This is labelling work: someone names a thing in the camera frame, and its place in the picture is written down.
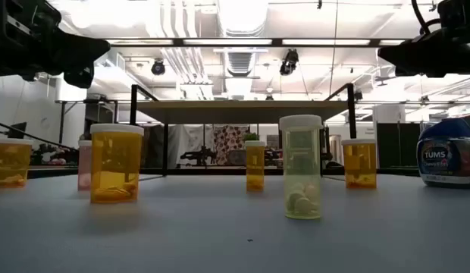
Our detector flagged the blue Tums bottle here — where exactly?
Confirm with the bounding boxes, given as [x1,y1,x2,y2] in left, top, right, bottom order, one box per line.
[415,117,470,190]

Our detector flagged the black overhead crossbar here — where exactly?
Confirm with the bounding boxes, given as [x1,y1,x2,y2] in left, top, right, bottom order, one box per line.
[105,37,406,49]

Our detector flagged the small orange pill bottle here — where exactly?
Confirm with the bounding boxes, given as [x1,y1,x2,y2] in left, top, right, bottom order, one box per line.
[244,140,267,193]

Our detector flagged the small pink pill bottle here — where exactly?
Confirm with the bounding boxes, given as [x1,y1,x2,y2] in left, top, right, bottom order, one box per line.
[77,140,93,191]

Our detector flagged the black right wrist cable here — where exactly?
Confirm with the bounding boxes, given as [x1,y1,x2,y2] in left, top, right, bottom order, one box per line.
[411,0,443,37]

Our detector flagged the large orange pill bottle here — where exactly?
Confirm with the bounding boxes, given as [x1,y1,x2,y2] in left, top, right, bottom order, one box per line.
[0,138,33,190]
[341,138,378,190]
[89,123,145,205]

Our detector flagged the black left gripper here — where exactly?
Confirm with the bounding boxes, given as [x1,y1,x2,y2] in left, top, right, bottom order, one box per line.
[0,0,111,89]

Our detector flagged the wooden shelf black metal legs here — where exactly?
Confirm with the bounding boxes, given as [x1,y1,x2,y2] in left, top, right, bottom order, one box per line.
[127,83,360,184]

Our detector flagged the floral patterned cloth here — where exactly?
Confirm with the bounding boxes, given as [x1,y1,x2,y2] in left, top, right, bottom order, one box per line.
[213,124,251,167]

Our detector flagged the dark partition panel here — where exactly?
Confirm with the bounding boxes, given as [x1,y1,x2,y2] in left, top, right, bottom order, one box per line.
[376,121,421,168]

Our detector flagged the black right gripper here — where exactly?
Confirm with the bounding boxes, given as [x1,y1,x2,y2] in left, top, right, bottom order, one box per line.
[378,0,470,79]

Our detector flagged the black ceiling spotlight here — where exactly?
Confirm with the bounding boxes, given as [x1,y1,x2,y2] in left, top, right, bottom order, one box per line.
[150,59,167,77]
[279,48,299,77]

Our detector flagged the black background monitor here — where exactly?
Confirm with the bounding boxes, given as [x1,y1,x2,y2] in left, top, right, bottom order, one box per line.
[7,121,28,140]

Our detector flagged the blue-grey table mat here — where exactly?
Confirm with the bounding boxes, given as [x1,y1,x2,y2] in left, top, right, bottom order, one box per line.
[0,172,470,273]

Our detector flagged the black aluminium table frame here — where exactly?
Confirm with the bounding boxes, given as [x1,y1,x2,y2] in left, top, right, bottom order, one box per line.
[26,165,421,180]

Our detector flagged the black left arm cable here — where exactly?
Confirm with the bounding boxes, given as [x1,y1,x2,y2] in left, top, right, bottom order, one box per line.
[0,120,79,152]

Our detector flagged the white hanging cloth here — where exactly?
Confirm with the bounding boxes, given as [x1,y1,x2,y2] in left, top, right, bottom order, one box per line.
[168,124,215,168]

